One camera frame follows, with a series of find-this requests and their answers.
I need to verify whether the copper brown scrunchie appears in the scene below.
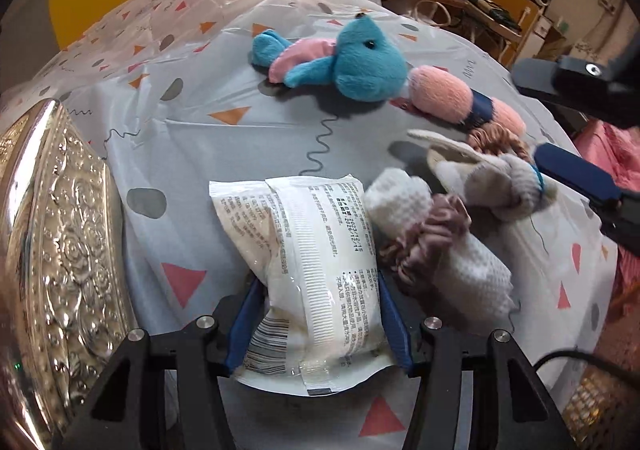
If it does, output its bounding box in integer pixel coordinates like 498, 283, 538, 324
467, 124, 535, 163

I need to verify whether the ornate metallic tissue box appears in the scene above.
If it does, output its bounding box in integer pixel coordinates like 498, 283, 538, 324
0, 97, 138, 450

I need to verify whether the pink towel roll blue band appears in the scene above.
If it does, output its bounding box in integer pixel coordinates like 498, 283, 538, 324
400, 64, 528, 135

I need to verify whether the white waffle cloth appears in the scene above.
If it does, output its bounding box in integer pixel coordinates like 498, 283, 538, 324
362, 169, 516, 321

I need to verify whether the printed plastic tablecloth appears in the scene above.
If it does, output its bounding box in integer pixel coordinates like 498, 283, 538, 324
0, 0, 621, 450

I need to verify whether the black cable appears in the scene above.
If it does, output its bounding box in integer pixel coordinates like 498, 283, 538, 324
532, 349, 640, 383

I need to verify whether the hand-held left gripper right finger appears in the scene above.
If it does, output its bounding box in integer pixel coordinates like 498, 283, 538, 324
377, 270, 576, 450

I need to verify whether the pink bedding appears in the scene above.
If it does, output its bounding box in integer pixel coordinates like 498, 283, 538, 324
572, 120, 640, 311

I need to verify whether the blue plush toy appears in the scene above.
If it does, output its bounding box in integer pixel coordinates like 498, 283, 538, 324
251, 14, 408, 103

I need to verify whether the wicker chair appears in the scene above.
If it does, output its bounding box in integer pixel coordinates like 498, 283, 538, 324
562, 360, 640, 450

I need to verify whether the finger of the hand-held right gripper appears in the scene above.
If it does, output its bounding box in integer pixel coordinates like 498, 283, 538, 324
534, 142, 640, 251
510, 47, 640, 128

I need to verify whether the white plastic packet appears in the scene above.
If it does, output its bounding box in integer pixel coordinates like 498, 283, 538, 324
208, 174, 388, 398

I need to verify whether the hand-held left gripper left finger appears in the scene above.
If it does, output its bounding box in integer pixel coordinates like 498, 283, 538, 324
62, 275, 268, 450

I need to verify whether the folding side table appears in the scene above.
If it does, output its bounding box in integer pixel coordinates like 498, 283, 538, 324
465, 0, 526, 45

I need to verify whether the grey plush slipper toy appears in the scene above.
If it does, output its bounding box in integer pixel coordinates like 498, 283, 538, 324
407, 129, 558, 223

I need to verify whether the dusty pink scrunchie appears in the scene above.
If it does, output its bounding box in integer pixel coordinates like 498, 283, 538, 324
377, 194, 472, 291

